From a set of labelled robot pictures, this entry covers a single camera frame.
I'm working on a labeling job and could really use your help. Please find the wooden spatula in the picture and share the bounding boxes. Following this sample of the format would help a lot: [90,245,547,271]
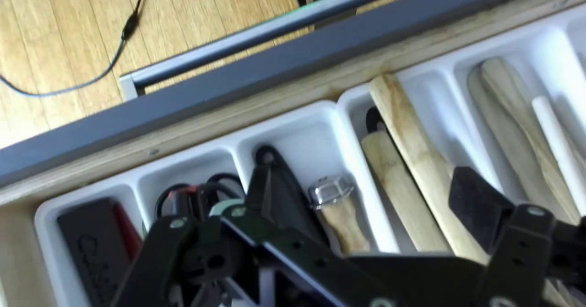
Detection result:
[479,57,586,225]
[467,65,568,216]

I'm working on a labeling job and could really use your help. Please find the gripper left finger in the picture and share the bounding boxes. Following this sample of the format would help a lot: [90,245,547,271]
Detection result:
[110,145,400,307]

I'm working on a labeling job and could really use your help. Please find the black handled scissors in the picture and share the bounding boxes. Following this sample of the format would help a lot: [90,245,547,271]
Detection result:
[155,173,246,221]

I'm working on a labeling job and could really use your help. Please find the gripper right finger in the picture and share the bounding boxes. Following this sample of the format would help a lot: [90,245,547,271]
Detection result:
[449,167,586,307]

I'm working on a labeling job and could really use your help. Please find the black cable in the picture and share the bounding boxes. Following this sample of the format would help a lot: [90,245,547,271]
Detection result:
[0,0,145,98]

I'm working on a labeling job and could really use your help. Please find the white plastic stick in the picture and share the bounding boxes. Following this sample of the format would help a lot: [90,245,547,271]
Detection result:
[531,96,586,194]

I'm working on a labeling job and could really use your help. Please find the white cutlery tray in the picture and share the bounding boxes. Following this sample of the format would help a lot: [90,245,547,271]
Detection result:
[34,5,586,307]

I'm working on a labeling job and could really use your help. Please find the wooden handle with black loop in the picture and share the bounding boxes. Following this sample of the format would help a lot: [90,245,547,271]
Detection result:
[360,107,455,255]

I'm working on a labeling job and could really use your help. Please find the grey wooden drawer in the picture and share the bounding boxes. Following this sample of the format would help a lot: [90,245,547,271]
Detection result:
[0,0,586,307]

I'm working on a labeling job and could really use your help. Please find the wooden handled metal capped tool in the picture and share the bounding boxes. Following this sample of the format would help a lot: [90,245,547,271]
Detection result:
[308,174,371,255]

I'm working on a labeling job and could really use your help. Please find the long wooden rolling pin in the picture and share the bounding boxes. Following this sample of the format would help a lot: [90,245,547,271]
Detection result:
[369,73,491,265]

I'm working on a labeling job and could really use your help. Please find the black flat case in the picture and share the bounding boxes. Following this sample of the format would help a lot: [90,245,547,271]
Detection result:
[57,197,143,307]

